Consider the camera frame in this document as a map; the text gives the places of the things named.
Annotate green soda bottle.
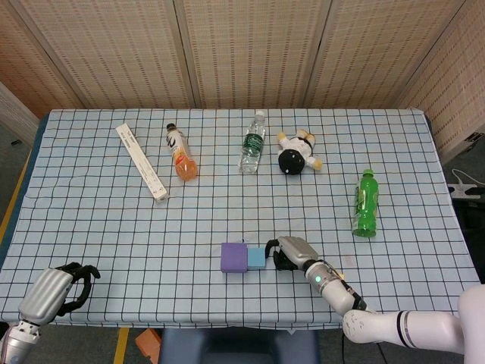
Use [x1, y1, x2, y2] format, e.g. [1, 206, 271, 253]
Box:
[352, 168, 380, 238]

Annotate purple cube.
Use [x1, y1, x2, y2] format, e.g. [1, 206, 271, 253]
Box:
[221, 242, 249, 274]

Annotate plush doll with black head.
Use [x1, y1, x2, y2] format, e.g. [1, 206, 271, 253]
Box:
[276, 128, 324, 177]

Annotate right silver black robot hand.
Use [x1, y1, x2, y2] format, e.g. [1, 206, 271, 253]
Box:
[264, 235, 320, 272]

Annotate white power cable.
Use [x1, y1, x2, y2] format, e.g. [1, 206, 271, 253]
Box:
[451, 168, 475, 187]

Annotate white power strip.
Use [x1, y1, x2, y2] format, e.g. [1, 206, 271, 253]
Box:
[447, 183, 485, 199]

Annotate bamboo folding screen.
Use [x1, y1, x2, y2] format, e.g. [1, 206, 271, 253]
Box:
[0, 0, 485, 165]

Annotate orange juice bottle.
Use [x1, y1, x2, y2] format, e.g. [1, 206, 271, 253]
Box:
[165, 122, 199, 182]

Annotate light blue cube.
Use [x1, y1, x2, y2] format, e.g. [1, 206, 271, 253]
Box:
[246, 246, 268, 271]

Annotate clear water bottle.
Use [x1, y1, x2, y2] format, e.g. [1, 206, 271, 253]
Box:
[237, 109, 267, 174]

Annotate long white cardboard box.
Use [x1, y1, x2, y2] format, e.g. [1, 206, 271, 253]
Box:
[115, 122, 171, 203]

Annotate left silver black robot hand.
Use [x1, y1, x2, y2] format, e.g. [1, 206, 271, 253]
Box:
[18, 262, 102, 327]

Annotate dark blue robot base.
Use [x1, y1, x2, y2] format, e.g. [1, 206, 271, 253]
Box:
[158, 328, 320, 364]

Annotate light blue checkered tablecloth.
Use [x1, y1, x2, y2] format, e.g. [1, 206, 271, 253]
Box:
[0, 108, 485, 330]

